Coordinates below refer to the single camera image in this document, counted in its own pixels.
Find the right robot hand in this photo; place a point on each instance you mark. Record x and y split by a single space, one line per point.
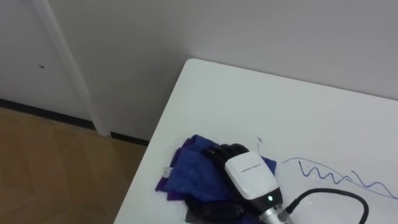
252 177

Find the white door frame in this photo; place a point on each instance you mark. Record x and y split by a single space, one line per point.
71 68

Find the blue microfibre cloth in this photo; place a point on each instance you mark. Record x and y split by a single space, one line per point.
192 174

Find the white desk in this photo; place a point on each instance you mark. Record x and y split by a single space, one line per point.
248 102

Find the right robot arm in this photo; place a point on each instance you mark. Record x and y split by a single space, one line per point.
273 217

